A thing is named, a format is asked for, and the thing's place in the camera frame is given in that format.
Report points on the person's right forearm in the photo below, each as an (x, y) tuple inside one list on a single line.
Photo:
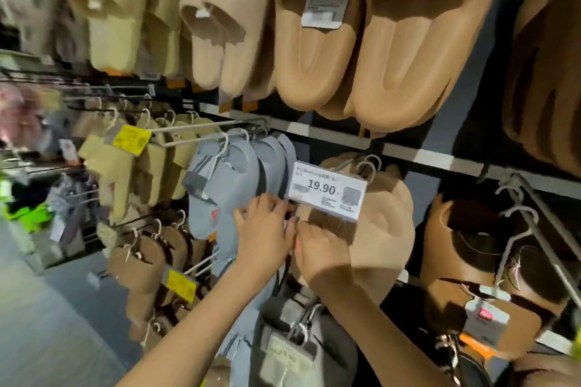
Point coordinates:
[(386, 341)]

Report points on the row of green white boxes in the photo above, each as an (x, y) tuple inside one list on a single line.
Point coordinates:
[(29, 216)]

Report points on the brown slippers pair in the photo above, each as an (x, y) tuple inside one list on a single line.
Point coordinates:
[(386, 232)]

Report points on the person's left hand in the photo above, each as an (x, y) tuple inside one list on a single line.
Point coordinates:
[(265, 237)]

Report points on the white electronic price label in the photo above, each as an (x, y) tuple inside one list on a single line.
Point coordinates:
[(327, 191)]

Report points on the person's right hand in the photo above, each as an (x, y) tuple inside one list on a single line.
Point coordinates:
[(324, 255)]

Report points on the yellow paper price tag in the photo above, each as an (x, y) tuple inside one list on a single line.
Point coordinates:
[(181, 286), (131, 139)]

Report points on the rows of slippers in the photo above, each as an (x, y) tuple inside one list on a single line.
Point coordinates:
[(408, 46)]

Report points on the person's left forearm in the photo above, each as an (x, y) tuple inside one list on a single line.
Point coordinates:
[(190, 337)]

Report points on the wall display of slippers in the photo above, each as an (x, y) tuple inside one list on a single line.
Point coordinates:
[(440, 160)]

